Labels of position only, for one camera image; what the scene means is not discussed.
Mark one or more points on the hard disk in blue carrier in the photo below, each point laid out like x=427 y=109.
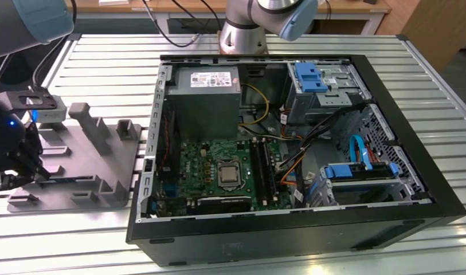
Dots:
x=341 y=171

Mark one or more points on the black office chair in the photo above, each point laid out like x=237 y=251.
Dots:
x=18 y=71

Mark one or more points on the CPU socket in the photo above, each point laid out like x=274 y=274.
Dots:
x=229 y=187

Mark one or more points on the white box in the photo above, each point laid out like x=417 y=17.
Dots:
x=114 y=2

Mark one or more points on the metal disk bay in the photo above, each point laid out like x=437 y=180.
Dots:
x=370 y=184

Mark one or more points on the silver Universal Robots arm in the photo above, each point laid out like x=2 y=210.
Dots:
x=11 y=23

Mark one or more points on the wooden desk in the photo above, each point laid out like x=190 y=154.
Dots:
x=351 y=7

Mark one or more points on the grey parts rack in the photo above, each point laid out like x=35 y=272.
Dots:
x=83 y=160

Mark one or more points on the grey power supply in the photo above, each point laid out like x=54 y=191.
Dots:
x=202 y=114

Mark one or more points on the blue plastic drive bracket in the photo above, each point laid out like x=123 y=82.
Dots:
x=309 y=77

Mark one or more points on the black PC case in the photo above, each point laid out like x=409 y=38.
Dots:
x=255 y=243

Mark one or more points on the black RAM slot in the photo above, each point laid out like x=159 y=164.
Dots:
x=257 y=169

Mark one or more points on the wooden cabinet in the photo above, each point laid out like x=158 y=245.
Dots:
x=435 y=25

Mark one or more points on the black graphics card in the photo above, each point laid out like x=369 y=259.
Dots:
x=221 y=202

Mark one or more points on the metal drive cage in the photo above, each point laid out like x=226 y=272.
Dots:
x=331 y=100

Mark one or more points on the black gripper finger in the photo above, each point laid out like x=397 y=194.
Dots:
x=7 y=182
x=31 y=163

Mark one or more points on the blue board connector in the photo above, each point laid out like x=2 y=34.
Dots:
x=170 y=190

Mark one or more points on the installed black RAM stick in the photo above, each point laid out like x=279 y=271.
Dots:
x=271 y=177

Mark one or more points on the green motherboard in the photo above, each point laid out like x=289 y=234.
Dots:
x=197 y=154

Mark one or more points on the silver CPU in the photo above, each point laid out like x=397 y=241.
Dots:
x=227 y=174

